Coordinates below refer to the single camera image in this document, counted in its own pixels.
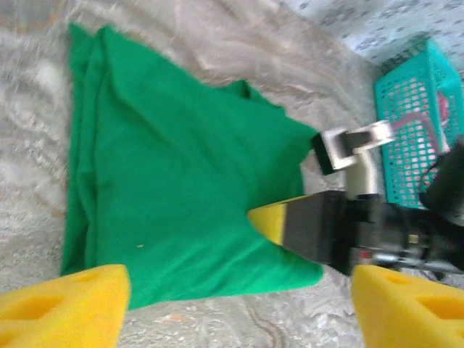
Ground teal plastic basket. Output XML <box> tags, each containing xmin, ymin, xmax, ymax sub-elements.
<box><xmin>373</xmin><ymin>38</ymin><xmax>464</xmax><ymax>210</ymax></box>

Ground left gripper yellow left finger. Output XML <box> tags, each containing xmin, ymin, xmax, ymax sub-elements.
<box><xmin>0</xmin><ymin>263</ymin><xmax>131</xmax><ymax>348</ymax></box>

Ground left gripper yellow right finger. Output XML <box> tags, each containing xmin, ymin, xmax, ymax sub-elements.
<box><xmin>353</xmin><ymin>264</ymin><xmax>464</xmax><ymax>348</ymax></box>

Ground green t-shirt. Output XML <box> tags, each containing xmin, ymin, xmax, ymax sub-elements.
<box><xmin>59</xmin><ymin>23</ymin><xmax>323</xmax><ymax>312</ymax></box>

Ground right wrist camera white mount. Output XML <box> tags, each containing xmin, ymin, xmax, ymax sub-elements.
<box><xmin>313</xmin><ymin>121</ymin><xmax>396</xmax><ymax>199</ymax></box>

